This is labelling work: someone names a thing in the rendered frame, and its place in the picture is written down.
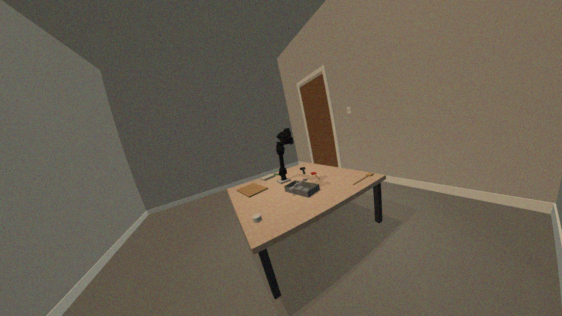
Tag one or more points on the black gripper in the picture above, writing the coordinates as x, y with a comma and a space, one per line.
285, 139

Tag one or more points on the short grey cylinder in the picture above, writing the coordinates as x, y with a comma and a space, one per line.
257, 218

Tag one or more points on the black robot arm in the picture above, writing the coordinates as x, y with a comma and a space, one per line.
282, 170

